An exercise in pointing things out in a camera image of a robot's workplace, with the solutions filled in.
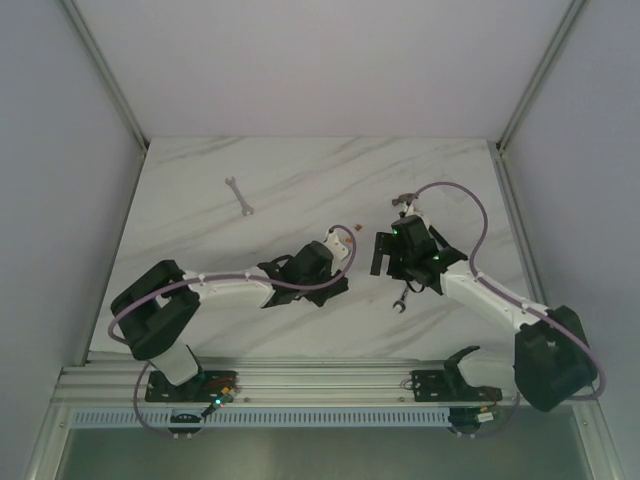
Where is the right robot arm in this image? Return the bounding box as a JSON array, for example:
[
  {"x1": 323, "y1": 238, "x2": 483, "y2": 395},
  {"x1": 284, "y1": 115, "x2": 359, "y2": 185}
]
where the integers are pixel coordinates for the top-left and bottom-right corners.
[{"x1": 370, "y1": 215, "x2": 599, "y2": 412}]

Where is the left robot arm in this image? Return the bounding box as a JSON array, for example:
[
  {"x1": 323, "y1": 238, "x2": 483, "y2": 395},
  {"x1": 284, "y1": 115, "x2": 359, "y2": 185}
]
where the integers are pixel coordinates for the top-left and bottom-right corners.
[{"x1": 108, "y1": 231, "x2": 356, "y2": 402}]

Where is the silver combination wrench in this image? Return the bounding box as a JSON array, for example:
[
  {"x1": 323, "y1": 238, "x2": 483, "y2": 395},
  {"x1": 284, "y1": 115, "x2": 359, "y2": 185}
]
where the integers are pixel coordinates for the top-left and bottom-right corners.
[{"x1": 392, "y1": 286, "x2": 410, "y2": 314}]

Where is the small silver wrench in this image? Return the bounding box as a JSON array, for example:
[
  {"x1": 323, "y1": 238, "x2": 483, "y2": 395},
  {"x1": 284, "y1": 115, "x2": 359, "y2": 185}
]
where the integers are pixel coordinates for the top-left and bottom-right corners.
[{"x1": 225, "y1": 176, "x2": 254, "y2": 216}]

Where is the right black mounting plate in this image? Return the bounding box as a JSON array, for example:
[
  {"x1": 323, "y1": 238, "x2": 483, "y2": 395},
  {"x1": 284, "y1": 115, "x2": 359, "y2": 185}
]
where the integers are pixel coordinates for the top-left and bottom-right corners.
[{"x1": 410, "y1": 370, "x2": 503, "y2": 404}]

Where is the black mounting plate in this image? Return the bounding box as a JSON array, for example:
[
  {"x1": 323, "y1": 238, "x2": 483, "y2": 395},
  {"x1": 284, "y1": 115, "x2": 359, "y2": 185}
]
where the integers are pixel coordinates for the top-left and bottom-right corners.
[
  {"x1": 410, "y1": 370, "x2": 503, "y2": 404},
  {"x1": 144, "y1": 370, "x2": 237, "y2": 403}
]

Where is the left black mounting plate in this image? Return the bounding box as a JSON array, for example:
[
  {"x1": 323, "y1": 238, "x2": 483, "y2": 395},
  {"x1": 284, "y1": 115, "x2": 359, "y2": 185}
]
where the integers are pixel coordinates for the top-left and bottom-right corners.
[{"x1": 144, "y1": 370, "x2": 237, "y2": 403}]

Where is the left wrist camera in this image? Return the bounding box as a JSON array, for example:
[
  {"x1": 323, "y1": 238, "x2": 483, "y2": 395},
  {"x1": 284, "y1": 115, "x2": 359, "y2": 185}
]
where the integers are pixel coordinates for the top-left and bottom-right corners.
[{"x1": 323, "y1": 229, "x2": 350, "y2": 262}]

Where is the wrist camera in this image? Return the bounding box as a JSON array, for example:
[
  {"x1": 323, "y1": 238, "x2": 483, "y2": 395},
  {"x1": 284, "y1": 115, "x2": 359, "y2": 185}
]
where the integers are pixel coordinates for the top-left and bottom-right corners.
[
  {"x1": 323, "y1": 229, "x2": 350, "y2": 262},
  {"x1": 399, "y1": 203, "x2": 431, "y2": 227}
]

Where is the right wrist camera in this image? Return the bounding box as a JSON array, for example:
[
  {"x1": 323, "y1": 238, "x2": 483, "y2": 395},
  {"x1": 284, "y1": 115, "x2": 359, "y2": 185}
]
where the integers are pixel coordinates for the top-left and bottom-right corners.
[{"x1": 399, "y1": 203, "x2": 431, "y2": 227}]

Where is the black handled claw hammer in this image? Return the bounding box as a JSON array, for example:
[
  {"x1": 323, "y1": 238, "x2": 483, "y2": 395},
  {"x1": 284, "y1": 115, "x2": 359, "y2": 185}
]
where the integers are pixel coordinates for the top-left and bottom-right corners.
[{"x1": 391, "y1": 192, "x2": 418, "y2": 207}]

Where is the slotted cable duct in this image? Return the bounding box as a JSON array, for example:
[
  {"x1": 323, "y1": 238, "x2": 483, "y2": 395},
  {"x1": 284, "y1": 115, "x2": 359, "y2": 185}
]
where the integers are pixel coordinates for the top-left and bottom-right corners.
[{"x1": 70, "y1": 406, "x2": 451, "y2": 429}]

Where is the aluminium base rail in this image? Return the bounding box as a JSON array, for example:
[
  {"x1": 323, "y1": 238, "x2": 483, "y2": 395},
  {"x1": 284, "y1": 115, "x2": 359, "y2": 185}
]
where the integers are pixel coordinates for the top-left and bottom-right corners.
[{"x1": 54, "y1": 352, "x2": 596, "y2": 409}]

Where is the left aluminium frame post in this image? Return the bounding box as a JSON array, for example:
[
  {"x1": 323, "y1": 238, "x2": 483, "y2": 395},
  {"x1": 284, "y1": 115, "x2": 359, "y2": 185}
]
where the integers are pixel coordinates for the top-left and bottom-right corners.
[{"x1": 58, "y1": 0, "x2": 150, "y2": 153}]

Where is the aluminium frame post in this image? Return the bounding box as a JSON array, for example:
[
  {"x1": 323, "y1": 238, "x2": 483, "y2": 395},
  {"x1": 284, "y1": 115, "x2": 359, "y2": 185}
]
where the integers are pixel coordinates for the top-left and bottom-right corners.
[
  {"x1": 496, "y1": 0, "x2": 590, "y2": 155},
  {"x1": 58, "y1": 0, "x2": 150, "y2": 153}
]

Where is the right aluminium frame post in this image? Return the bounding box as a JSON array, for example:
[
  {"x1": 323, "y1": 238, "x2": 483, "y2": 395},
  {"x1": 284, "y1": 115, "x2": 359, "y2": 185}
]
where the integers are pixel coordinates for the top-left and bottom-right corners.
[{"x1": 496, "y1": 0, "x2": 590, "y2": 155}]

